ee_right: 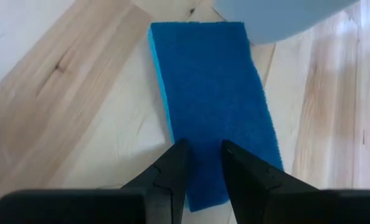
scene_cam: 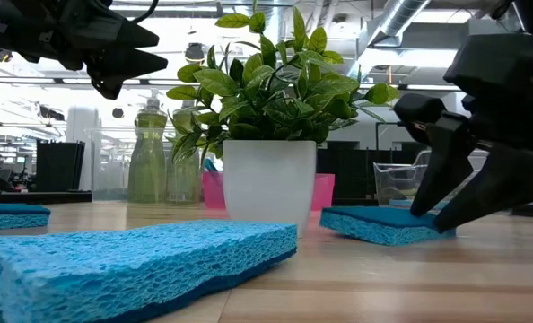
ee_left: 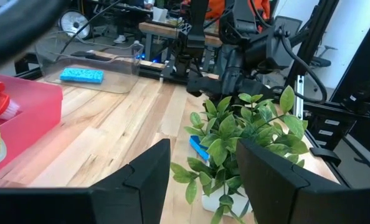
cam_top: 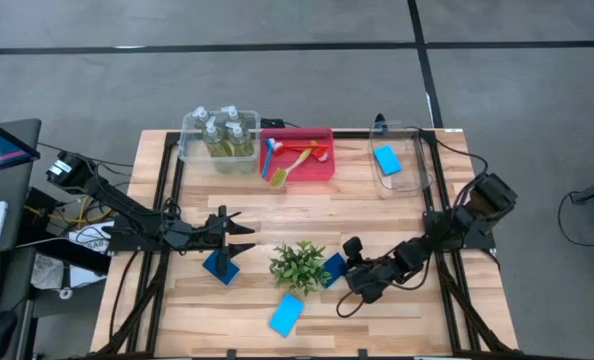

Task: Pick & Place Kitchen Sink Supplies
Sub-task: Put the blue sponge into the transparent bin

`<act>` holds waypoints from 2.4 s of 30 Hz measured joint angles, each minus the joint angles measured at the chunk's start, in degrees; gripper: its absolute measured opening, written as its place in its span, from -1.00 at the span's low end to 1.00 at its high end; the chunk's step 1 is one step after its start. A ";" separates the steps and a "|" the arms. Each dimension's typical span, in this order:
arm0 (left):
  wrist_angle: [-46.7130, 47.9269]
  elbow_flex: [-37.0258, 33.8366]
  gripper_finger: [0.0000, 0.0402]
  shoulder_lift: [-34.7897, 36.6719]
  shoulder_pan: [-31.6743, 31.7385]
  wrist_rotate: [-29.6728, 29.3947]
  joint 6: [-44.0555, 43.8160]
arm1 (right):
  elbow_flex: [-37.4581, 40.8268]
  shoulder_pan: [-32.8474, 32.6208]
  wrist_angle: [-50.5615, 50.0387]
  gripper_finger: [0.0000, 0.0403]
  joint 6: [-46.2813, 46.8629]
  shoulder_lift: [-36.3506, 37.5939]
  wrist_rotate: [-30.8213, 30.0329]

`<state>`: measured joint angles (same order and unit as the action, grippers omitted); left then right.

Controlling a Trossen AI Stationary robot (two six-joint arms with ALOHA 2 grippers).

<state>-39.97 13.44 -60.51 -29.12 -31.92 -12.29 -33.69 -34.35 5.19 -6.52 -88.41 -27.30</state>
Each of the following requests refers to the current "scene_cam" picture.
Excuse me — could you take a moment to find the white square column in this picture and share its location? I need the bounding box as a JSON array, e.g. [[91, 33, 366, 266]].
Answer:
[[66, 105, 101, 189]]

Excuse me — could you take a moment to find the clear rectangular plastic bin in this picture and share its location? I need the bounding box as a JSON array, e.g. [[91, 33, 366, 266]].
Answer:
[[84, 127, 205, 203]]

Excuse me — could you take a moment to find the black low partition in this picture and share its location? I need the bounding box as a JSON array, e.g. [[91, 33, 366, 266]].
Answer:
[[316, 141, 429, 202]]

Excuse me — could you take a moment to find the black cabinet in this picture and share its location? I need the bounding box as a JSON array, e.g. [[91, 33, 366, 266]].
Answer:
[[36, 140, 86, 193]]

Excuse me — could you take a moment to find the red plastic tray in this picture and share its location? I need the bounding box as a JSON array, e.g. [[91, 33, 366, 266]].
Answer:
[[202, 171, 336, 212]]

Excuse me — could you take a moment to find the clear soap pump bottle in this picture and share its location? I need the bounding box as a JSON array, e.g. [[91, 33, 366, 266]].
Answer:
[[167, 99, 203, 204], [127, 88, 169, 204]]

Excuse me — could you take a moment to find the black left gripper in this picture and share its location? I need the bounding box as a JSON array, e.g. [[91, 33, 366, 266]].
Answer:
[[0, 0, 169, 100]]

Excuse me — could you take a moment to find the blue scrub sponge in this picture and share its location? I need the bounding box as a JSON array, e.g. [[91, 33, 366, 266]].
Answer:
[[319, 205, 457, 247], [0, 219, 299, 323], [389, 198, 450, 211], [0, 204, 52, 231]]

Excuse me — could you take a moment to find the round ceiling lamp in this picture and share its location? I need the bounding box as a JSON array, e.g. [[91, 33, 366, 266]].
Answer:
[[185, 42, 206, 64]]

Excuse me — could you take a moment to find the green plant in white pot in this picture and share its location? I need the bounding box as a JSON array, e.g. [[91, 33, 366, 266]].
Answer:
[[165, 6, 400, 239]]

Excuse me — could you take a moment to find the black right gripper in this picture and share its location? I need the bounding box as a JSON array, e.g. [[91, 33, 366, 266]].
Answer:
[[392, 31, 533, 233]]

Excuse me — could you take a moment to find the silver ceiling duct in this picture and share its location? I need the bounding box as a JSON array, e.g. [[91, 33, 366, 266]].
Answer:
[[346, 0, 432, 80]]

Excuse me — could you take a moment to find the clear plastic organizer bin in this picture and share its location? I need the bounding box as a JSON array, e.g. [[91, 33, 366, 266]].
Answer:
[[372, 150, 490, 207]]

